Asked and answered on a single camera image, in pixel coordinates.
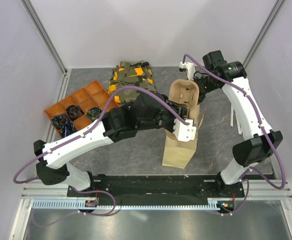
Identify dark patterned rolled sock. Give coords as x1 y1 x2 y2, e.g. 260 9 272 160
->
51 114 68 130

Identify camouflage folded cloth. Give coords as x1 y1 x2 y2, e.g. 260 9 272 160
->
108 60 156 95

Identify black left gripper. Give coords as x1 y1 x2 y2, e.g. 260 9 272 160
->
139 101 189 135

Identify green yellow rolled sock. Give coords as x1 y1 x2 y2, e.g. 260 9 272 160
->
86 107 105 124

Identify orange compartment tray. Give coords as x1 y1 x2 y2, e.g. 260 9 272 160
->
44 80 110 137

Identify brown paper bag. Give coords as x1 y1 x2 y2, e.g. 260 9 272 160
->
162 105 204 169

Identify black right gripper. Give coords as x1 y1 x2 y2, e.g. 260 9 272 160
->
183 75 219 107

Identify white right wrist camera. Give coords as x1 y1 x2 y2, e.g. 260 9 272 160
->
179 61 196 81

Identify cardboard cup carrier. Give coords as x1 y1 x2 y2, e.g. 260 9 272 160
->
166 79 203 141

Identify grey slotted cable duct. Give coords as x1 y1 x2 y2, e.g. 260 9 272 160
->
32 198 233 211

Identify white paper straws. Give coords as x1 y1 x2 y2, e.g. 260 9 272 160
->
230 105 243 135

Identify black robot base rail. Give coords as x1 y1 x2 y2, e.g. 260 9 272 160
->
65 173 245 203

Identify blue striped rolled sock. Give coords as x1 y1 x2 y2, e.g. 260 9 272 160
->
61 121 77 138

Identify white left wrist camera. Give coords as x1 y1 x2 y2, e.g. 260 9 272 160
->
173 118 197 142

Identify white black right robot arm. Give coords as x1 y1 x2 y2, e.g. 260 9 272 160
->
193 50 283 197

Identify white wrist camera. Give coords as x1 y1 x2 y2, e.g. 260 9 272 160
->
179 61 196 81
173 118 197 142

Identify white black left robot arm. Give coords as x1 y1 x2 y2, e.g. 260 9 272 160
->
33 92 188 197

